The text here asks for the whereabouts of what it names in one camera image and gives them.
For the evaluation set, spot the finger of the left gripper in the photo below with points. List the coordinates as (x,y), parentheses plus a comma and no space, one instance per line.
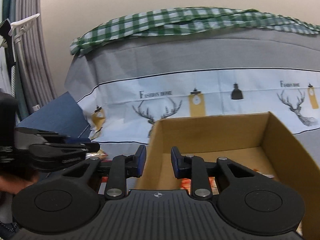
(52,137)
(49,156)

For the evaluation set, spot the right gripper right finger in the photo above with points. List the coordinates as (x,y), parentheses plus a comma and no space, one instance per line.
(193,168)

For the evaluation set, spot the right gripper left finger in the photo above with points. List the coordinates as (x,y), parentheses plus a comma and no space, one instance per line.
(120,169)

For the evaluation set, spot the red peanut snack bag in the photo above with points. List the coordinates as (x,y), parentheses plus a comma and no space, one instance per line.
(100,154)

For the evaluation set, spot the person left hand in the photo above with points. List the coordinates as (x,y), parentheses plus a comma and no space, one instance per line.
(13,185)

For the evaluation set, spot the brown cardboard box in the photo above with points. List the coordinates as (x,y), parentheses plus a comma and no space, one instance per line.
(257,141)

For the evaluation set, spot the grey deer print cloth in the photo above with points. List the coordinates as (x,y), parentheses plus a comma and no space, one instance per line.
(125,87)

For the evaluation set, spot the grey curtain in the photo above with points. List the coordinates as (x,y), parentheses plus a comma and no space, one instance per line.
(24,65)

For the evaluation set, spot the green checkered cloth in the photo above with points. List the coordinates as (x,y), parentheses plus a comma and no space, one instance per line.
(185,21)

